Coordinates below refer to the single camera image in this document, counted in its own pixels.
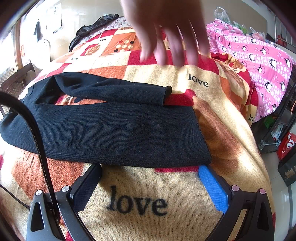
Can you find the black jacket on bed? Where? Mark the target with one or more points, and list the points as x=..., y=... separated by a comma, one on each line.
x=84, y=31

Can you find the clear plastic bag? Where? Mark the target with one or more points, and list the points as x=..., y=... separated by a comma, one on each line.
x=221, y=14

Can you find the person's left hand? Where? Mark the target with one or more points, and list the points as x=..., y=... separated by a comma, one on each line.
x=181, y=21

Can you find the red bag on floor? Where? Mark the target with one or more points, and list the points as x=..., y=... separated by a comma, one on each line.
x=286, y=145

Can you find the patchwork love blanket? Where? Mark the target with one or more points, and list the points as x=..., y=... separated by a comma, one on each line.
x=136, y=203

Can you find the black metal shelf rack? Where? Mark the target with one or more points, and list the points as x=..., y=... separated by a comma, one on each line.
x=270, y=130

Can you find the black knit pants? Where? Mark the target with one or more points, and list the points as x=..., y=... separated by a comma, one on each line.
x=88, y=118

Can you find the pink penguin quilt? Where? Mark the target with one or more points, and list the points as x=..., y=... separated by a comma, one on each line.
x=269, y=67

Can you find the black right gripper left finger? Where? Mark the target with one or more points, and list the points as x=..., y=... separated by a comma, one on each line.
x=43, y=225

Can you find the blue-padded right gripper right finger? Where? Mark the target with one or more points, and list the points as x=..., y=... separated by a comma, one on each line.
x=231, y=200

